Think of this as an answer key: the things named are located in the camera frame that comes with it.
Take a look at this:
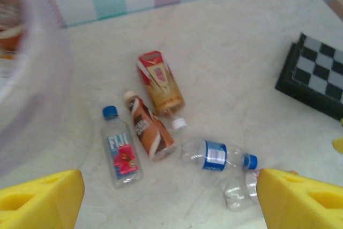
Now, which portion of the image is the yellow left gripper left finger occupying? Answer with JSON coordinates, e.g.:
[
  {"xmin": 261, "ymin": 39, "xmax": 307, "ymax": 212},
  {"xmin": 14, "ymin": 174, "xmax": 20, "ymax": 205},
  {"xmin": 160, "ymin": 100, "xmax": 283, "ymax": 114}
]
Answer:
[{"xmin": 0, "ymin": 169, "xmax": 85, "ymax": 229}]

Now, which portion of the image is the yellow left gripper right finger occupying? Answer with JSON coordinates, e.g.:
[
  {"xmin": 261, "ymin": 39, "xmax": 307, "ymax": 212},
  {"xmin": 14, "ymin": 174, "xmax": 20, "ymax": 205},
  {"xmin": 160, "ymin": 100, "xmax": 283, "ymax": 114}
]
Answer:
[{"xmin": 256, "ymin": 168, "xmax": 343, "ymax": 229}]

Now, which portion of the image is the clear bottle no label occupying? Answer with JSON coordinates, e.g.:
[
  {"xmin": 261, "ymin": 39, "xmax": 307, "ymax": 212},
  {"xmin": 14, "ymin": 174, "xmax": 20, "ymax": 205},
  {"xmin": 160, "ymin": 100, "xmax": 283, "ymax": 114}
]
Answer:
[{"xmin": 218, "ymin": 168, "xmax": 262, "ymax": 211}]

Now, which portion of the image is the clear bottle blue label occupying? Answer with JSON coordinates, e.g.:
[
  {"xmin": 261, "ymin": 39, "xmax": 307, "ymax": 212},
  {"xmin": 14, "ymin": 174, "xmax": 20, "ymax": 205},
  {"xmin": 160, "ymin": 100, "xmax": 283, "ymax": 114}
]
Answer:
[{"xmin": 180, "ymin": 137, "xmax": 259, "ymax": 172}]

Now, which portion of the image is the Fiji water bottle blue cap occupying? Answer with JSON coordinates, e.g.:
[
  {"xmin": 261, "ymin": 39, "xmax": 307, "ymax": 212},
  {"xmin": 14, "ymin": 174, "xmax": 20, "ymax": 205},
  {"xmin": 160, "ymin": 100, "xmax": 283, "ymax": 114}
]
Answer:
[{"xmin": 100, "ymin": 105, "xmax": 144, "ymax": 190}]

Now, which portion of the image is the brown Nescafe coffee bottle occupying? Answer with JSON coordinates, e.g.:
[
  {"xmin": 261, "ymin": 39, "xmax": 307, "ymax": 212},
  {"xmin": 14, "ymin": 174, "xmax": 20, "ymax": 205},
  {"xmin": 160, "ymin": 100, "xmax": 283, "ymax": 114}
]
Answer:
[{"xmin": 123, "ymin": 90, "xmax": 178, "ymax": 163}]

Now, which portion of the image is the tan tea bottle red label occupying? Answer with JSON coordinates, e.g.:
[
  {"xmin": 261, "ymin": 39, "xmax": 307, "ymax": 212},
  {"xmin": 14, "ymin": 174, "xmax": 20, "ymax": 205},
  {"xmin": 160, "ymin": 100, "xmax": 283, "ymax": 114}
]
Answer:
[{"xmin": 137, "ymin": 50, "xmax": 188, "ymax": 130}]

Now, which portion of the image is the black checkered chessboard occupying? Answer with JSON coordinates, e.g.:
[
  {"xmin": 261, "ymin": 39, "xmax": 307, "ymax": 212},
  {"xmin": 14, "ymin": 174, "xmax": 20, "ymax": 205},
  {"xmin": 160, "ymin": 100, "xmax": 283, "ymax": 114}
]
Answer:
[{"xmin": 274, "ymin": 32, "xmax": 343, "ymax": 122}]

